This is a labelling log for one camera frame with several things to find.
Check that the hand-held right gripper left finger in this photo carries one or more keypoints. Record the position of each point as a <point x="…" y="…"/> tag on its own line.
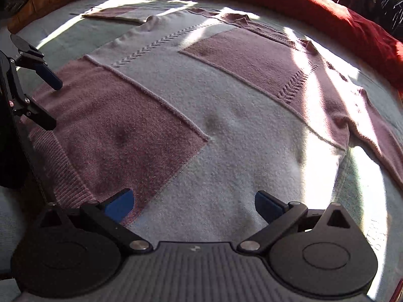
<point x="121" y="206"/>

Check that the green plaid bed blanket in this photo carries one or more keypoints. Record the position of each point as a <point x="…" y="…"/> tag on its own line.
<point x="63" y="37"/>

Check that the black hanging garment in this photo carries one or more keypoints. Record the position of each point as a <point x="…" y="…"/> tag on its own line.
<point x="390" y="9"/>

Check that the pink and white sweater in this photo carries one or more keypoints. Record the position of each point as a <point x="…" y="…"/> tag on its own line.
<point x="220" y="116"/>

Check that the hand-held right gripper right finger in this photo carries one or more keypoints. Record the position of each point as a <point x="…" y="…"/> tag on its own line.
<point x="266" y="206"/>

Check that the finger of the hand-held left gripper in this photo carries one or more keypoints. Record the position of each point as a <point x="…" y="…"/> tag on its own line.
<point x="44" y="121"/>
<point x="50" y="78"/>

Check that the red duvet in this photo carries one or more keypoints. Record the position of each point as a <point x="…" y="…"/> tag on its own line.
<point x="314" y="9"/>

